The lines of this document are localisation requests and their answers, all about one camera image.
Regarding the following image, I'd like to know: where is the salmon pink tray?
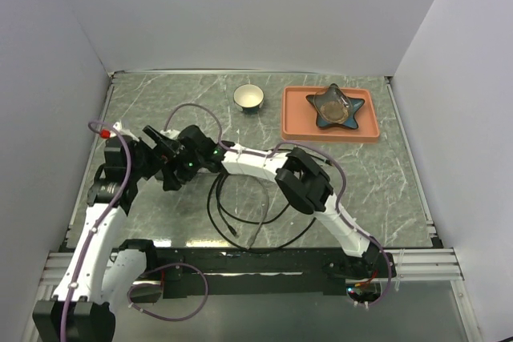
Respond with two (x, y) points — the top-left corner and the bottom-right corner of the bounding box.
(281, 86), (380, 143)

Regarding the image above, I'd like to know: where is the grey ethernet cable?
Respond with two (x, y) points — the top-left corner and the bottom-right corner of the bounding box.
(224, 173), (270, 250)

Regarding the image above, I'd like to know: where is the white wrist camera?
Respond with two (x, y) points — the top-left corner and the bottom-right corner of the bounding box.
(99, 121), (139, 141)
(160, 129), (180, 140)

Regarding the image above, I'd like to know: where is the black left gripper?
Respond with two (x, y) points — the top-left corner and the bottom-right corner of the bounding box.
(127, 126), (180, 180)

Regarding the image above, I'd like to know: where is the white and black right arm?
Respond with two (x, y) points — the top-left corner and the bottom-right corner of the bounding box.
(159, 125), (393, 277)

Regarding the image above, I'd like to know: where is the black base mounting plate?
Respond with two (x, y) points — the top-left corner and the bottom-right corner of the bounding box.
(119, 239), (397, 299)

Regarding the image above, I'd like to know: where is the dark blue star dish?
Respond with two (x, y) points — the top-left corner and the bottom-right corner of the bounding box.
(305, 91), (365, 130)

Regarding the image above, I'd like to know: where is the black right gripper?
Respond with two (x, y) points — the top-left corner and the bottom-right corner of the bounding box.
(161, 146), (204, 193)

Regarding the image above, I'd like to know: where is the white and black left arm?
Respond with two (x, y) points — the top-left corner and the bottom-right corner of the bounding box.
(32, 135), (159, 341)

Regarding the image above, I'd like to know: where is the small white teal bowl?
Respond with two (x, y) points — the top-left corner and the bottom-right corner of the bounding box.
(233, 84), (265, 115)

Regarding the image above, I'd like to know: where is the aluminium frame rail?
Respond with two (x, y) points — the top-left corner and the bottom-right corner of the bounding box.
(40, 248), (464, 286)

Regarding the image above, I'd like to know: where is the black network switch box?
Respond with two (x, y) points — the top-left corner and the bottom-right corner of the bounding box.
(143, 125), (178, 156)

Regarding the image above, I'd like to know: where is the black ethernet cable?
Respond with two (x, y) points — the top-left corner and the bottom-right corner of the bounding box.
(206, 149), (333, 254)

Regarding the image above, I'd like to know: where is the clear glass bowl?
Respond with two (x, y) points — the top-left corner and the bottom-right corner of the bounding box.
(313, 83), (353, 124)

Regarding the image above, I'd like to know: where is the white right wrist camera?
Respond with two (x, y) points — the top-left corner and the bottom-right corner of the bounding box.
(160, 129), (180, 140)

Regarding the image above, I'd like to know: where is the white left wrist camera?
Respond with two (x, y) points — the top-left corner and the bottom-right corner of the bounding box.
(99, 121), (139, 141)

